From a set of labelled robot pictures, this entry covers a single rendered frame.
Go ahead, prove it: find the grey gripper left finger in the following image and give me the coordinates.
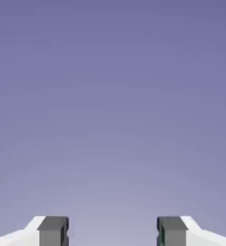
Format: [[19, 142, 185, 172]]
[[0, 215, 70, 246]]

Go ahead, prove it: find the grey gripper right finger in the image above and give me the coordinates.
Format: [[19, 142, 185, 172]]
[[156, 215, 226, 246]]

